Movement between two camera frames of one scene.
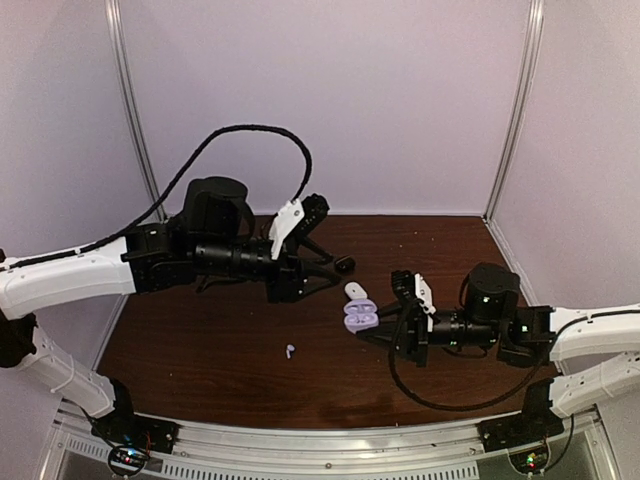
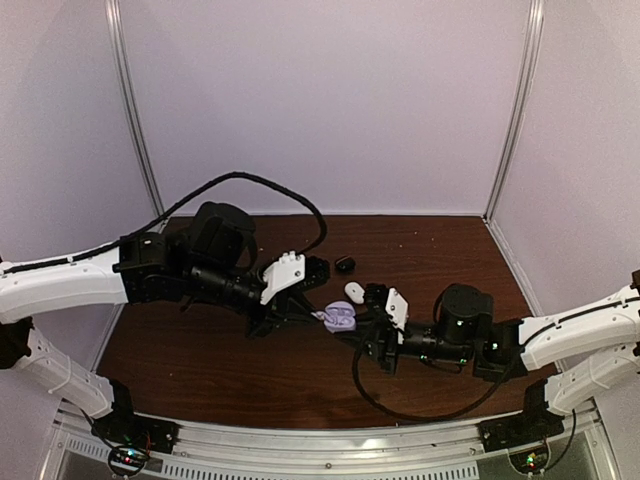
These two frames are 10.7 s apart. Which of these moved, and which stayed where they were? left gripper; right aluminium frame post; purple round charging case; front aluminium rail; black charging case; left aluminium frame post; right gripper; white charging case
Moved: left gripper; purple round charging case; right gripper
Stayed: left aluminium frame post; white charging case; black charging case; right aluminium frame post; front aluminium rail
